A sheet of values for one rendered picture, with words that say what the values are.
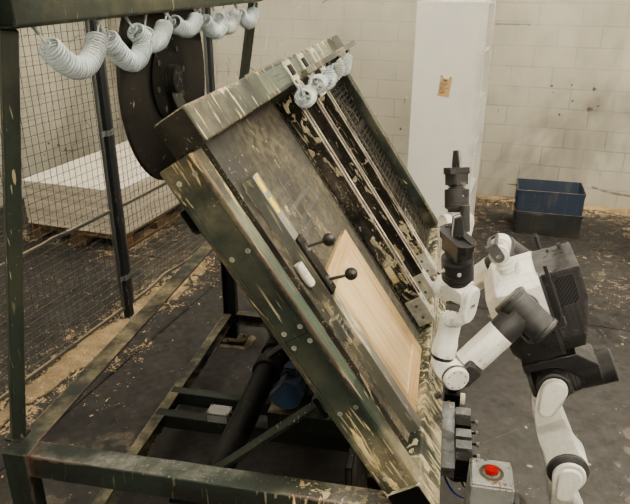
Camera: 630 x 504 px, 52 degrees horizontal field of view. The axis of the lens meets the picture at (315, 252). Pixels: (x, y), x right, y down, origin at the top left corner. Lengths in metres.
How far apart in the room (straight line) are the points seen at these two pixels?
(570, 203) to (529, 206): 0.36
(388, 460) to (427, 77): 4.35
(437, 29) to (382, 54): 1.66
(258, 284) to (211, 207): 0.23
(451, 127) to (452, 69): 0.49
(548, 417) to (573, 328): 0.36
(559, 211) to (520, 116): 1.31
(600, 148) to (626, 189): 0.51
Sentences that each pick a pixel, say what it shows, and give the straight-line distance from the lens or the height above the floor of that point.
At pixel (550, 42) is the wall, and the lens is 7.12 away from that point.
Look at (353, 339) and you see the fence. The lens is 1.99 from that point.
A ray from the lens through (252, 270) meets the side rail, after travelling 1.67.
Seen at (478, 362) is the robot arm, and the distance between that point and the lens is 1.99.
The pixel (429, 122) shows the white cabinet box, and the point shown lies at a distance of 5.89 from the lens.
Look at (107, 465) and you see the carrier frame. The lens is 2.26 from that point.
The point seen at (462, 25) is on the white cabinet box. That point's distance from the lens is 5.76.
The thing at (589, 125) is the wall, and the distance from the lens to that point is 7.24.
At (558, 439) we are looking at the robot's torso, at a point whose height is 0.74.
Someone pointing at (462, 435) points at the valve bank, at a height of 0.76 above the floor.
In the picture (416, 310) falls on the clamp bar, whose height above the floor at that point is 0.96.
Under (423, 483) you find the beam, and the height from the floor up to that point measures 0.89.
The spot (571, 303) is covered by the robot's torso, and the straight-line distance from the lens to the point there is 2.15.
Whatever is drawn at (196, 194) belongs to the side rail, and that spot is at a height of 1.72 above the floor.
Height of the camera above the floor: 2.21
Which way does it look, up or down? 23 degrees down
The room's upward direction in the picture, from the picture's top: straight up
